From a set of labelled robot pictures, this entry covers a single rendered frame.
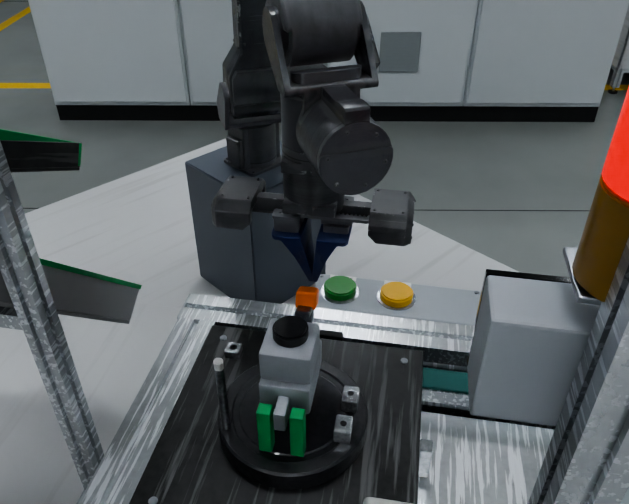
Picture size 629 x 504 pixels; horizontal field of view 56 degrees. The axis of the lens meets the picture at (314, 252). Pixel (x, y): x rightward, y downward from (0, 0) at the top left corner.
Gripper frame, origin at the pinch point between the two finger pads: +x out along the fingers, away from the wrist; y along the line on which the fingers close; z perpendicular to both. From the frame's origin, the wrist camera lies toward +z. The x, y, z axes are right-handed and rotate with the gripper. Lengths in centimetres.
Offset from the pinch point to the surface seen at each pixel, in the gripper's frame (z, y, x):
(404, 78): 288, -1, 82
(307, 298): -5.1, -0.3, 1.8
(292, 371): -14.5, -0.8, 1.7
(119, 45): 262, 156, 64
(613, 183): -24.5, -16.8, -22.8
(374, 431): -11.5, -7.9, 11.7
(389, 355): -1.3, -8.5, 11.7
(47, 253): 23, 49, 23
